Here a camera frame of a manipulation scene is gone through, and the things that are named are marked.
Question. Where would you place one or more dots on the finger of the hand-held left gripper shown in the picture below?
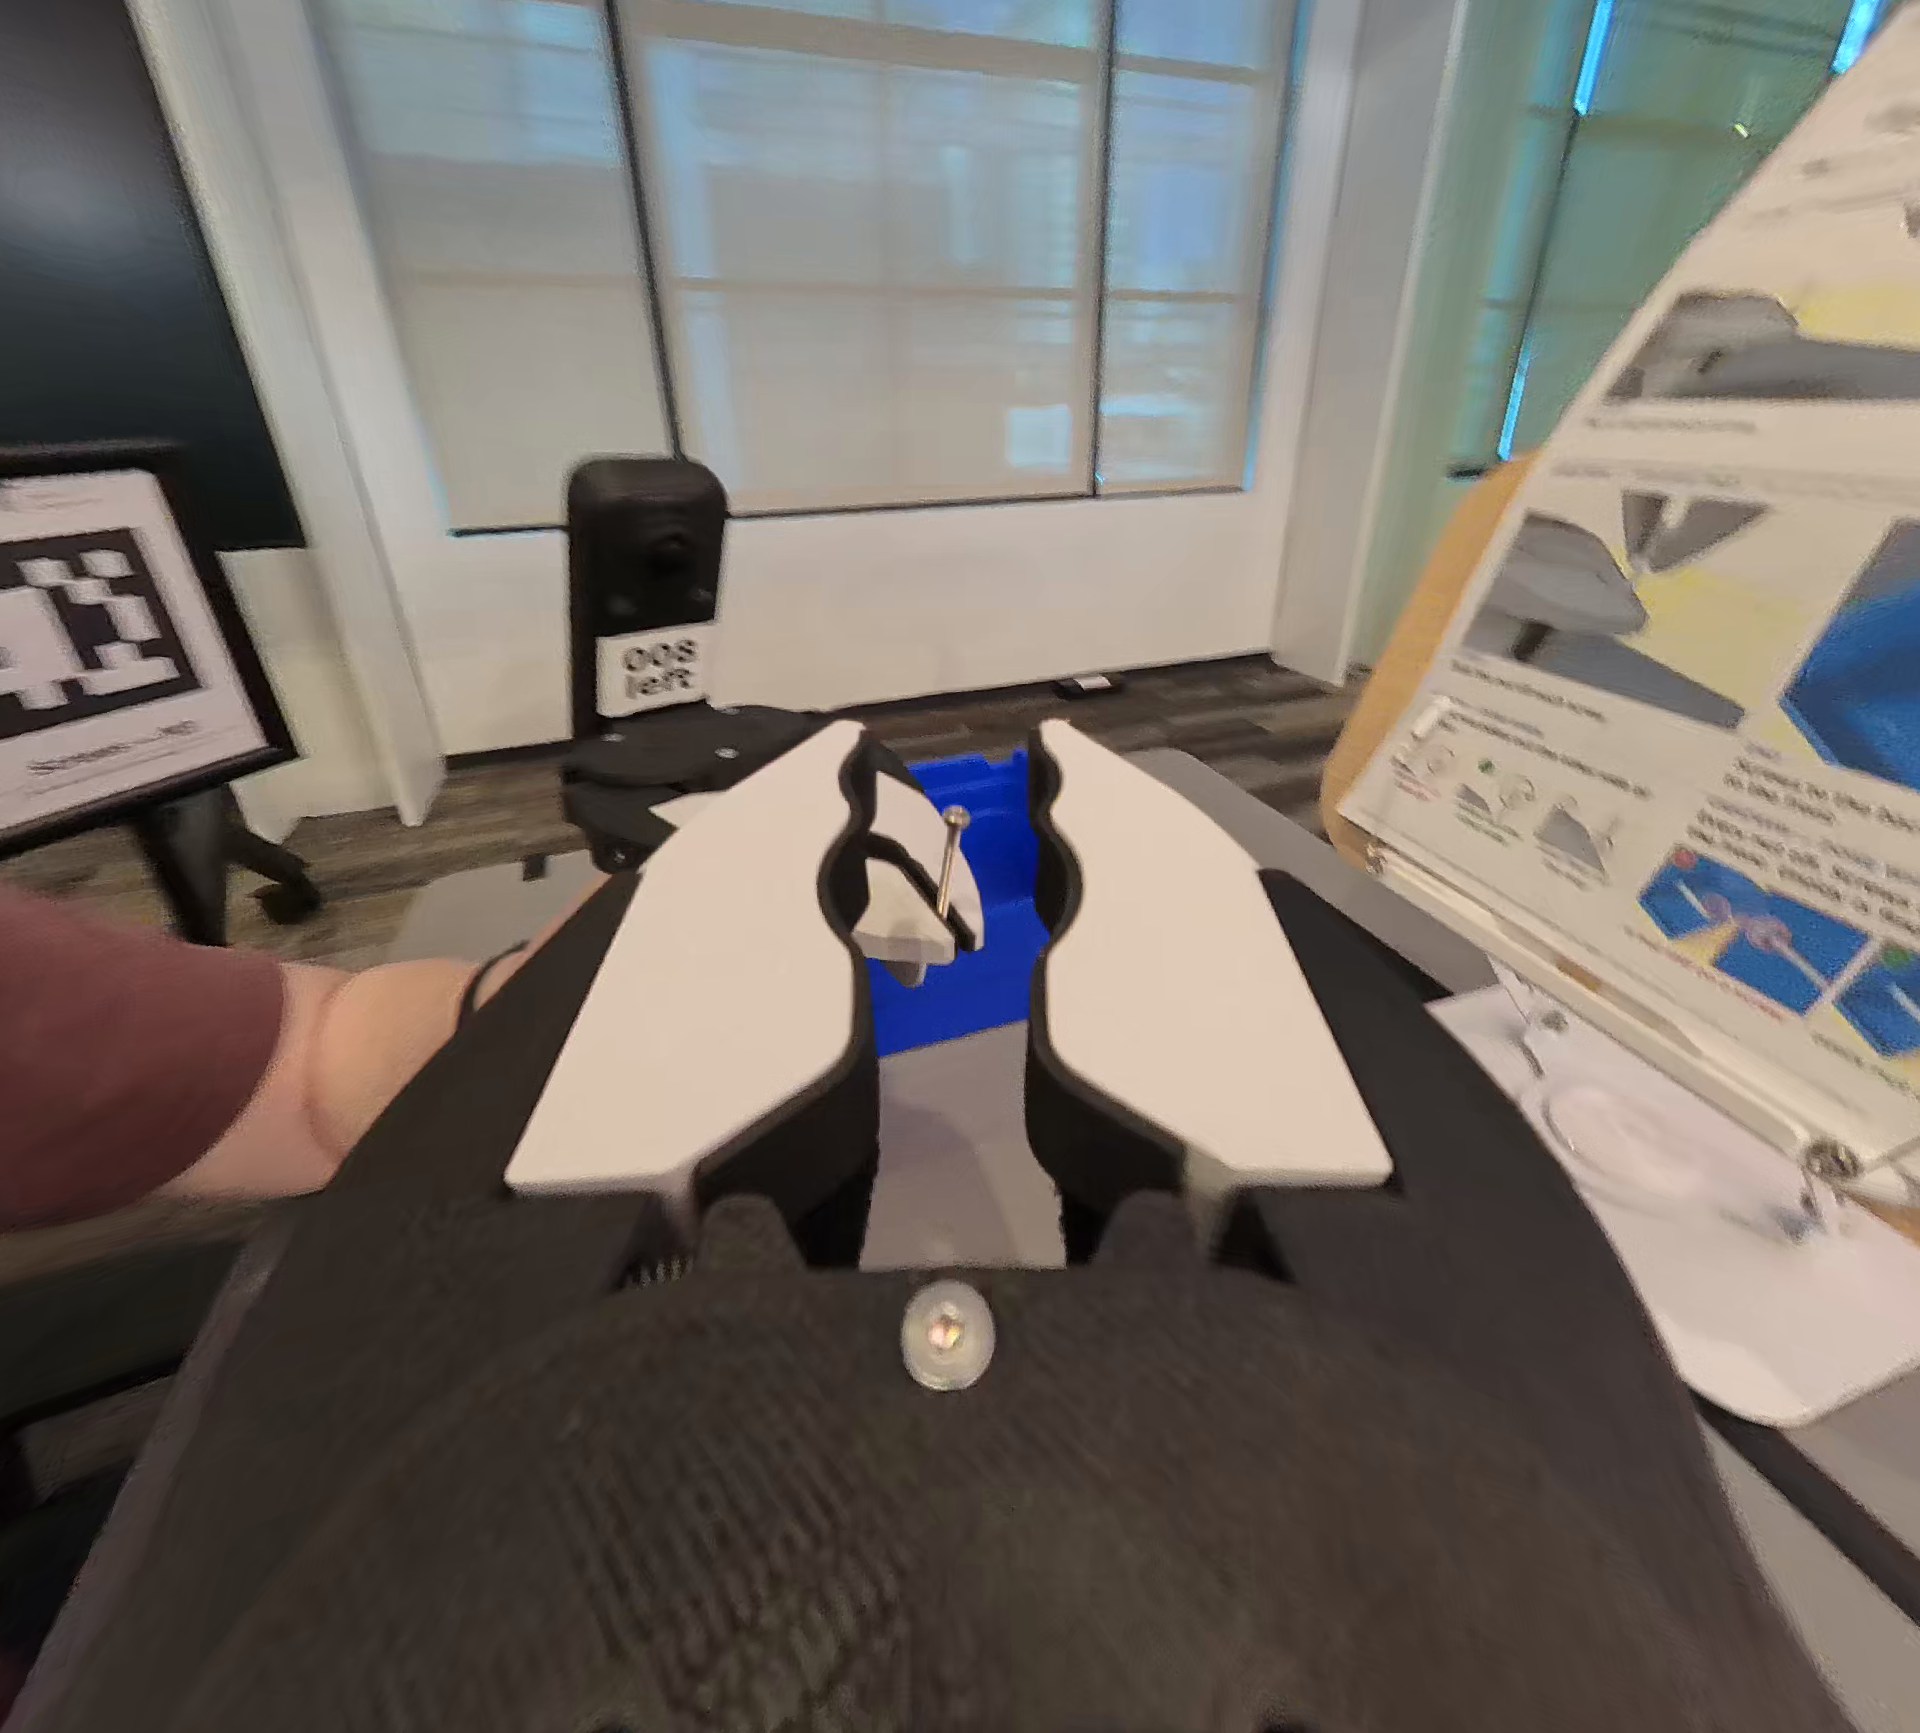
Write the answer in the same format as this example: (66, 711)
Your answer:
(900, 931)
(905, 815)

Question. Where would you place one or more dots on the framed fiducial marker sign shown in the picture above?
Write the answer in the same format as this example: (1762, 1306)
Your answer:
(121, 653)

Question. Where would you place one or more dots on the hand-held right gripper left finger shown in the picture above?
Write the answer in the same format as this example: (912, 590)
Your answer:
(705, 1000)

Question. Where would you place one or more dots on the black sign stand legs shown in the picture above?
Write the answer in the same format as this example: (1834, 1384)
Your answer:
(194, 880)

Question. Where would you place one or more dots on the blue divided plastic bin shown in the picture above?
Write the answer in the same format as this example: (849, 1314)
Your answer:
(990, 953)

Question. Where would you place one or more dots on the large window with blinds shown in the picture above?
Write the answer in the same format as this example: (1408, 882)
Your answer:
(871, 190)

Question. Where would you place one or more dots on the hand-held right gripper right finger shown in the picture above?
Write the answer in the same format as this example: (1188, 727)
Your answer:
(1200, 1000)

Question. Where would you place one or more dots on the white stand base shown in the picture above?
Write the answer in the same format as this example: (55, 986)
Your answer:
(1725, 1314)

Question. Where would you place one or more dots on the black floor power box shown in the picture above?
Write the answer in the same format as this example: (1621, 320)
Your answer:
(1089, 685)

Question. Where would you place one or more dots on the person's left forearm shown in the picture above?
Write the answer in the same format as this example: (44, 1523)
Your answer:
(345, 1059)

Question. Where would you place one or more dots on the black wall board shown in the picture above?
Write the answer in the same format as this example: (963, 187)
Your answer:
(91, 190)

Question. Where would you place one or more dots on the instruction sheet on stand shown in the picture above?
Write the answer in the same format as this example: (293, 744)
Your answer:
(1395, 713)

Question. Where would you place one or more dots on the silver bolt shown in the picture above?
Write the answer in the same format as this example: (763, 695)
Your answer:
(951, 872)

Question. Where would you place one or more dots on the printed instruction sheet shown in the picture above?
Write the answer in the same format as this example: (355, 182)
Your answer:
(1680, 653)

